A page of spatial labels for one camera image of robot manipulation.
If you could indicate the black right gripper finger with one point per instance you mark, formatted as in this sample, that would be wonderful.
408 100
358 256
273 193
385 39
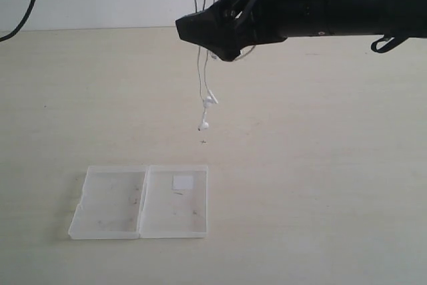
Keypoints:
215 25
227 52

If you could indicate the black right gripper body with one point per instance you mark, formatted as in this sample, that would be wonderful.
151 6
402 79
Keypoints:
259 22

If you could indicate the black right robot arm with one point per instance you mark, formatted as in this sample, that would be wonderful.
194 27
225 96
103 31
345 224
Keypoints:
394 21

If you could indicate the white paper label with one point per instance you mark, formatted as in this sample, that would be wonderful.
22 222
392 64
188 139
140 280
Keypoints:
182 182

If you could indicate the clear plastic hinged storage box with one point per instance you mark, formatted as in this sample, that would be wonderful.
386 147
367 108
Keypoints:
132 202

